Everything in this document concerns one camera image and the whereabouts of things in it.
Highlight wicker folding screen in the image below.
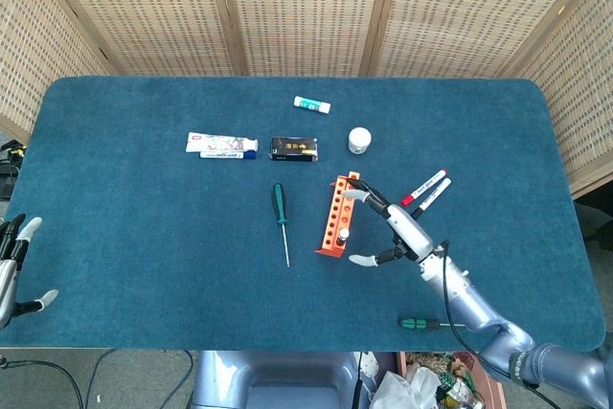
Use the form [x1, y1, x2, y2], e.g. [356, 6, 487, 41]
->
[0, 0, 613, 199]

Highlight pink box with clutter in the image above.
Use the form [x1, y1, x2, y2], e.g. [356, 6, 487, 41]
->
[397, 351, 508, 409]

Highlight white green glue stick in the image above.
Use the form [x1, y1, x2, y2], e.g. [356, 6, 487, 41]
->
[293, 95, 332, 114]

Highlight blue table cloth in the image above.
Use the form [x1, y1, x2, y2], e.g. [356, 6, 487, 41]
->
[4, 76, 607, 352]

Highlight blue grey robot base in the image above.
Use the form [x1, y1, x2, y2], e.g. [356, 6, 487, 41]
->
[189, 350, 379, 409]

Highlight orange tube rack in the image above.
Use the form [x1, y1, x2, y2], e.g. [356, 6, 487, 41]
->
[314, 170, 362, 261]

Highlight white toothpaste tube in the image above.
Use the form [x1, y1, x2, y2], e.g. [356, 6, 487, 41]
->
[185, 131, 260, 154]

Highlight short green black screwdriver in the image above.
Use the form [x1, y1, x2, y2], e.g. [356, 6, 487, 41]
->
[398, 316, 468, 331]

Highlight white plastic bag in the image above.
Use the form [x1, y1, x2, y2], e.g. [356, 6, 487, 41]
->
[371, 363, 442, 409]

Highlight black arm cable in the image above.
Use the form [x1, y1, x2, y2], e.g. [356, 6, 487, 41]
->
[439, 239, 556, 409]

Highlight black rectangular box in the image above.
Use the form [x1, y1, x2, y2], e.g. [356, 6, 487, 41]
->
[269, 136, 320, 163]

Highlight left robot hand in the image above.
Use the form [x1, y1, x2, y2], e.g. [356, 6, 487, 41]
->
[0, 212, 59, 331]

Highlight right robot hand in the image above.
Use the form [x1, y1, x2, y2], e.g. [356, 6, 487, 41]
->
[340, 176, 444, 269]

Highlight black cap whiteboard marker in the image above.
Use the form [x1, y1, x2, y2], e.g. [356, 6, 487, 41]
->
[410, 177, 452, 219]

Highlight black floor cables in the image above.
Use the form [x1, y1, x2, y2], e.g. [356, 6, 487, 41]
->
[0, 349, 195, 409]

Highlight black device with cables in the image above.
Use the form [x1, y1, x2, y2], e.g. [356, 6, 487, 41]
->
[0, 139, 28, 199]

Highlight white round jar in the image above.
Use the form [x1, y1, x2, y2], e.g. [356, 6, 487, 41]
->
[348, 126, 373, 156]

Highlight red cap whiteboard marker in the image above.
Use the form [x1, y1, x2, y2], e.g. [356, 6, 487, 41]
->
[400, 169, 449, 208]

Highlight long green black screwdriver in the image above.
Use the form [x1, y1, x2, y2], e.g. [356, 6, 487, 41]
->
[271, 182, 291, 268]

